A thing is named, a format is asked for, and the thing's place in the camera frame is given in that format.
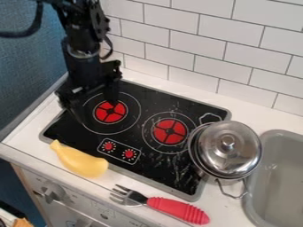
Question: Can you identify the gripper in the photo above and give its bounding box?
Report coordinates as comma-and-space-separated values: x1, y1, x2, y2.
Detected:
53, 47, 123, 125

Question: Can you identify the toy stove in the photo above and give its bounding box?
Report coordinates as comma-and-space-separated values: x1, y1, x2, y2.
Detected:
37, 79, 234, 203

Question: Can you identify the yellow toy chicken drumstick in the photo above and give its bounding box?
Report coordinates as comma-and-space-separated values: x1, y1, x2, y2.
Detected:
48, 139, 111, 179

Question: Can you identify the silver pot with lid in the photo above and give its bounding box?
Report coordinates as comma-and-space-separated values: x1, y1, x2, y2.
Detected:
185, 120, 264, 200

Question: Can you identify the toy sink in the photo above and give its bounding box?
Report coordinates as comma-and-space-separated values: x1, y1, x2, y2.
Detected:
240, 129, 303, 227

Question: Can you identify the red-handled fork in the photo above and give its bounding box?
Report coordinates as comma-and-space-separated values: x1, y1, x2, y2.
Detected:
108, 184, 213, 226

